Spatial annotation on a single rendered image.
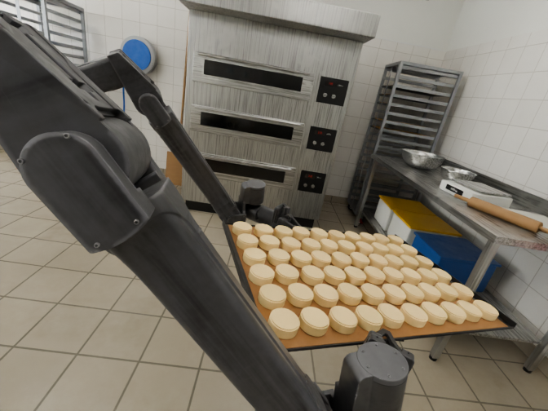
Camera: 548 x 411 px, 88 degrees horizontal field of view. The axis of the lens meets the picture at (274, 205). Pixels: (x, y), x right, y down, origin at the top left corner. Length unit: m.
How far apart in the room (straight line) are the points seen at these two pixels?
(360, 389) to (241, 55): 2.67
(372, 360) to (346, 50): 2.67
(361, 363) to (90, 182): 0.32
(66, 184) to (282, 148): 2.69
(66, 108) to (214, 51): 2.68
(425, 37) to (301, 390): 4.09
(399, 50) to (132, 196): 4.00
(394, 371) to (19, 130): 0.39
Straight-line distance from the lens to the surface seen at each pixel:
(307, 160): 2.88
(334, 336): 0.53
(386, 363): 0.39
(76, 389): 1.72
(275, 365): 0.30
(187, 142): 0.72
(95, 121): 0.20
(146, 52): 3.96
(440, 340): 2.08
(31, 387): 1.79
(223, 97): 2.83
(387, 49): 4.05
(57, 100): 0.20
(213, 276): 0.23
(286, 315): 0.49
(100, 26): 4.36
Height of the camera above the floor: 1.35
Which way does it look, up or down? 22 degrees down
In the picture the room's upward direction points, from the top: 10 degrees clockwise
